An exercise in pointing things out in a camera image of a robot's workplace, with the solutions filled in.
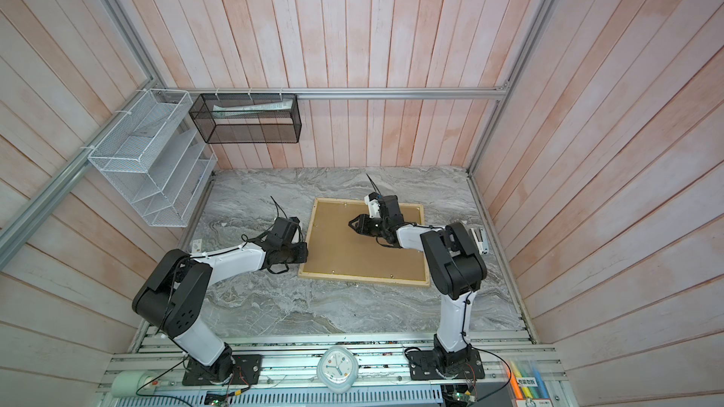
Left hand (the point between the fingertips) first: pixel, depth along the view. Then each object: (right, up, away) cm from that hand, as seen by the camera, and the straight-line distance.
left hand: (306, 257), depth 94 cm
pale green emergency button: (-38, -24, -28) cm, 53 cm away
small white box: (-39, +4, +3) cm, 40 cm away
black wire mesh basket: (-24, +51, +10) cm, 57 cm away
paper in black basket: (-26, +49, -4) cm, 56 cm away
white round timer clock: (+12, -24, -22) cm, 35 cm away
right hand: (+16, +11, +4) cm, 20 cm away
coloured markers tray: (+61, -27, -24) cm, 71 cm away
